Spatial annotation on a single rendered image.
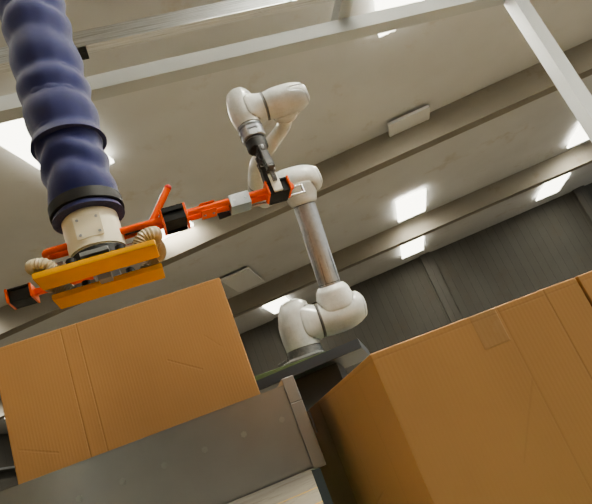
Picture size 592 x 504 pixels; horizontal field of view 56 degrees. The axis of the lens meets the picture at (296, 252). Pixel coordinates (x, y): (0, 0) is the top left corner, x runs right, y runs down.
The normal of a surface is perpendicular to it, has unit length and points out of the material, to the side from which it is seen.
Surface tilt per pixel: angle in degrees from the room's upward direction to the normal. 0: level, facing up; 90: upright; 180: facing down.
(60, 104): 98
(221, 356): 90
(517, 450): 90
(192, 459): 90
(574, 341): 90
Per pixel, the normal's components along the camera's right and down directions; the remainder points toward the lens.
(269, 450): 0.10, -0.37
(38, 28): 0.17, -0.55
